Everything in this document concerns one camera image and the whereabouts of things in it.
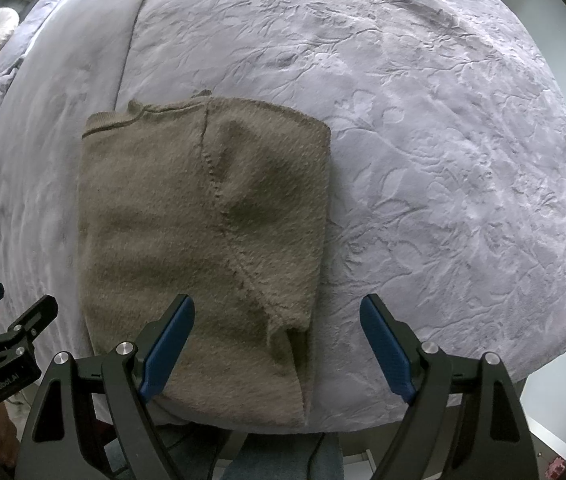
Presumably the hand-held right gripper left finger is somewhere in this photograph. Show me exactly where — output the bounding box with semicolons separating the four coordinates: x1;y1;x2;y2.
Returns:
14;294;196;480

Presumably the grey embossed bedspread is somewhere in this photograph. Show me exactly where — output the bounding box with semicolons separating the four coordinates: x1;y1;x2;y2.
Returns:
0;0;566;433

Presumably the person's left forearm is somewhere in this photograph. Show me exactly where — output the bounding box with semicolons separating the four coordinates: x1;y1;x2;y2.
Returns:
0;405;21;468

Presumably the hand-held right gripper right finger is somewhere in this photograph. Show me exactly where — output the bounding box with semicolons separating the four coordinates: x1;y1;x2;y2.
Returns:
359;294;536;480

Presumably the olive knit sweater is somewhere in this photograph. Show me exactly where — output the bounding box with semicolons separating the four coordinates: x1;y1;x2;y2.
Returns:
78;89;332;430

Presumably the black cable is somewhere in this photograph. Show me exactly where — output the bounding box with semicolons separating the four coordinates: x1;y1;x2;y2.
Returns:
305;431;327;480

